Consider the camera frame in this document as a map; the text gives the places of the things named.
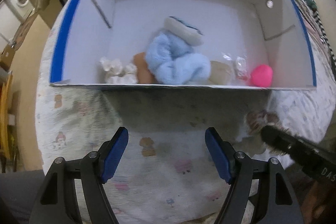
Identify cream scrunchie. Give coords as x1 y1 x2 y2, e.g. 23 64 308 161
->
100 57 138 85

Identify clear plastic wrapper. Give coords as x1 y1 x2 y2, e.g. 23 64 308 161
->
222 53 249 81

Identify white patterned bed sheet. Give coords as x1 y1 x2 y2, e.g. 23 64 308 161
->
35 14 335 223

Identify white washing machine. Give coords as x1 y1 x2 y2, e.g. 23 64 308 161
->
5 0 34 22

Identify cardboard box on floor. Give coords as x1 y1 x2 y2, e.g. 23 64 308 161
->
0 45 15 72

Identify striped black white cloth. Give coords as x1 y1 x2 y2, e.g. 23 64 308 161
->
295 0 335 66

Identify pink ball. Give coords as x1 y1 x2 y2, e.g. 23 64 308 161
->
250 64 273 88

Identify light blue fluffy sock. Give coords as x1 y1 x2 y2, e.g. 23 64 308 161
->
145 16 211 85

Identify white cardboard box blue edges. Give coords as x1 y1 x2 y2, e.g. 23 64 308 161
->
50 0 317 90

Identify orange brown sponge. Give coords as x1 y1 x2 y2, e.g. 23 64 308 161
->
133 52 155 84

